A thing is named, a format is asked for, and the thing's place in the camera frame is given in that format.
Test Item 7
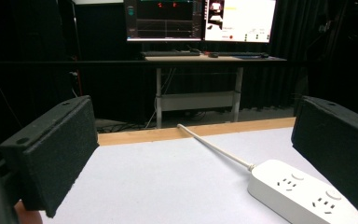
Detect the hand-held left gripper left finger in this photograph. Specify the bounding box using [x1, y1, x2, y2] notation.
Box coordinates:
[0, 95, 100, 218]

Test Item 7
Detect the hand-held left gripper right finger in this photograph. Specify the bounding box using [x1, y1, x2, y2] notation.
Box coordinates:
[291, 95, 358, 212]

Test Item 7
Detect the white power strip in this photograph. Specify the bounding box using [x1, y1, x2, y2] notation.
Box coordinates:
[247, 159, 358, 224]

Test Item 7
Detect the black curtain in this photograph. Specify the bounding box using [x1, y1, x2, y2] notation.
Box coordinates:
[269, 0, 358, 110]

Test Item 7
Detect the white-legged desk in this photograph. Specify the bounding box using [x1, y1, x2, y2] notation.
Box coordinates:
[143, 54, 287, 129]

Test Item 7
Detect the black keyboard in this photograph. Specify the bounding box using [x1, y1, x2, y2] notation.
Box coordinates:
[140, 49, 201, 58]

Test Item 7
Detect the white-screen computer monitor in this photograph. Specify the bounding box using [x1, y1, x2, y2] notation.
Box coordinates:
[202, 0, 277, 44]

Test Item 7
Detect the dark-screen computer monitor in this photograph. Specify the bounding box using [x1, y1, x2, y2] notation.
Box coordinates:
[124, 0, 203, 42]

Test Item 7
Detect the white power strip cable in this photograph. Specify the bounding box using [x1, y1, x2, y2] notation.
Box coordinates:
[176, 123, 256, 172]

